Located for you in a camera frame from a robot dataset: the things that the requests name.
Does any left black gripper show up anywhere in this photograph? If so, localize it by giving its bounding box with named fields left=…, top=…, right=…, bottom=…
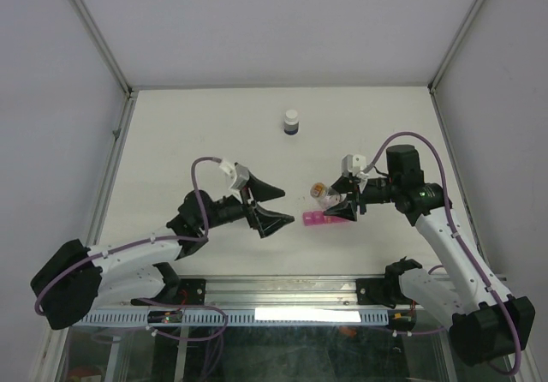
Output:
left=200, top=171, right=295, bottom=236

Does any clear pill bottle orange cap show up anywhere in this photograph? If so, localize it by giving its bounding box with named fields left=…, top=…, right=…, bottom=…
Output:
left=310, top=182, right=346, bottom=211

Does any pink pill organizer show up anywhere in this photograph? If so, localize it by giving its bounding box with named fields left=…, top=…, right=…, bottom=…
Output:
left=302, top=211, right=348, bottom=226

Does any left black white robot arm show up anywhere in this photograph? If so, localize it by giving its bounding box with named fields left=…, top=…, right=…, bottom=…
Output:
left=30, top=171, right=295, bottom=330

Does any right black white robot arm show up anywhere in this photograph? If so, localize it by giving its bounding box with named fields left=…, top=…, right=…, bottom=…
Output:
left=325, top=145, right=535, bottom=367

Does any white capped blue bottle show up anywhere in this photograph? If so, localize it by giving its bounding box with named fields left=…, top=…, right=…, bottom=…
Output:
left=283, top=110, right=300, bottom=135

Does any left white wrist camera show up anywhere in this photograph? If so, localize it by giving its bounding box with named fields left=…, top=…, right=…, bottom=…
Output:
left=218, top=159, right=250, bottom=194

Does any aluminium mounting rail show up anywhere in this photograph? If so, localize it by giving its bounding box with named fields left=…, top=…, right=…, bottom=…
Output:
left=52, top=272, right=514, bottom=310

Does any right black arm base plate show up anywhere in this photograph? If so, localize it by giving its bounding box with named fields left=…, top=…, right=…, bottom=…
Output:
left=355, top=278, right=408, bottom=308

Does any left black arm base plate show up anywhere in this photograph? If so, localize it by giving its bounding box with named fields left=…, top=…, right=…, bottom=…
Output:
left=130, top=278, right=206, bottom=307

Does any grey slotted cable duct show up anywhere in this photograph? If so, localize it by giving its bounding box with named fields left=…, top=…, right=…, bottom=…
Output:
left=76, top=307, right=389, bottom=327

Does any left aluminium frame post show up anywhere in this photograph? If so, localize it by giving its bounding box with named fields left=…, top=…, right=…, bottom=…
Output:
left=53, top=0, right=139, bottom=100

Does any aluminium frame post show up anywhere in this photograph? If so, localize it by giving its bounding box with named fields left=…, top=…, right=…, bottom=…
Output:
left=53, top=0, right=139, bottom=100
left=427, top=0, right=487, bottom=94

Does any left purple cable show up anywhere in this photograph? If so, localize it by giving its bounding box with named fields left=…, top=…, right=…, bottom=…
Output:
left=33, top=155, right=232, bottom=349

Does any right aluminium frame post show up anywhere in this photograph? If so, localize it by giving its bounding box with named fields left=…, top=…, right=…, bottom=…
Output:
left=427, top=0, right=487, bottom=94

